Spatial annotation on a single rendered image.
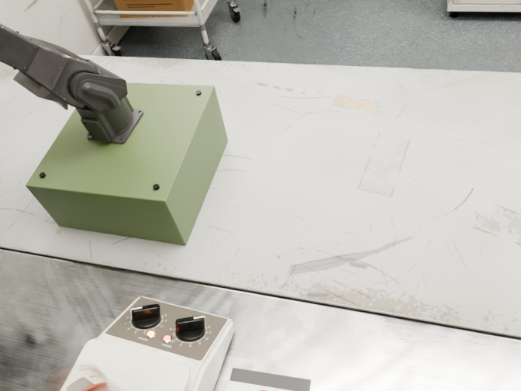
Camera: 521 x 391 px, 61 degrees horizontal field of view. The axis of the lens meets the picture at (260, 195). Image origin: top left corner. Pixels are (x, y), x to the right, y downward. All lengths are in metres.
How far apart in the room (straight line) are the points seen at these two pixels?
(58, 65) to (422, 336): 0.52
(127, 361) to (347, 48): 2.24
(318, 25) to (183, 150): 2.21
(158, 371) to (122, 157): 0.30
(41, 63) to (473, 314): 0.57
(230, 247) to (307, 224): 0.11
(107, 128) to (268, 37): 2.12
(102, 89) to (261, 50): 2.05
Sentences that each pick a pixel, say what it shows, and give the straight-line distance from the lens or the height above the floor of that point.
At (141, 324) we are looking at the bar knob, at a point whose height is 0.96.
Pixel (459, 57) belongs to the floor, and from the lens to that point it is 2.52.
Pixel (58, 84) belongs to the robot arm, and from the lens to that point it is 0.58.
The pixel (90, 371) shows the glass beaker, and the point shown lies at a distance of 0.43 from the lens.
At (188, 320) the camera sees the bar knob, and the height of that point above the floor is 0.97.
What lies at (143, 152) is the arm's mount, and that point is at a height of 1.01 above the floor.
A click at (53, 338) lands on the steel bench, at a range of 0.65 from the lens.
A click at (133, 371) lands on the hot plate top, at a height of 0.99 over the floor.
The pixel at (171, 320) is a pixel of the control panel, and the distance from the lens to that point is 0.54.
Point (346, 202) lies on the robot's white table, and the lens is 0.65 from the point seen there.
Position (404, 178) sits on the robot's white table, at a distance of 0.69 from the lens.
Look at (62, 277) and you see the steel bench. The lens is 0.69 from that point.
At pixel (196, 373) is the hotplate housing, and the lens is 0.48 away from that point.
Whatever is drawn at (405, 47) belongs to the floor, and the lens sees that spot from 2.56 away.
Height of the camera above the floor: 1.42
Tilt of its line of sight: 51 degrees down
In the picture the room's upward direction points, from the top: 12 degrees counter-clockwise
